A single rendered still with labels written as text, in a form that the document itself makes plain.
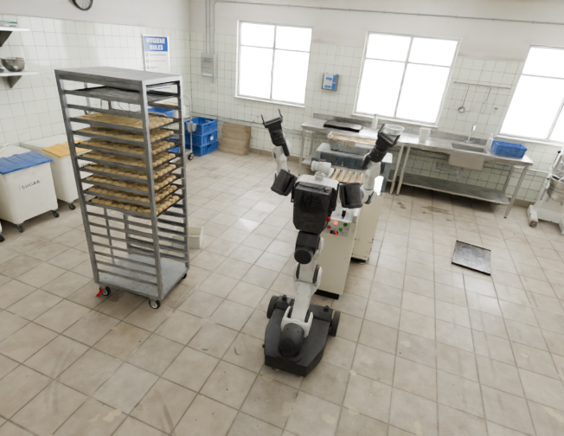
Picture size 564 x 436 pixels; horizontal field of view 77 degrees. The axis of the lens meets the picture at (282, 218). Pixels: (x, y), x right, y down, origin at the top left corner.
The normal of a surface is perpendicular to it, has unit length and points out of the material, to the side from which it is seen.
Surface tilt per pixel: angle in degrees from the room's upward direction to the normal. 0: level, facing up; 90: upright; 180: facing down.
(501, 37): 90
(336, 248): 90
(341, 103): 90
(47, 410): 0
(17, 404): 0
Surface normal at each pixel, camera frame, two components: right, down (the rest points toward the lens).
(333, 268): -0.29, 0.41
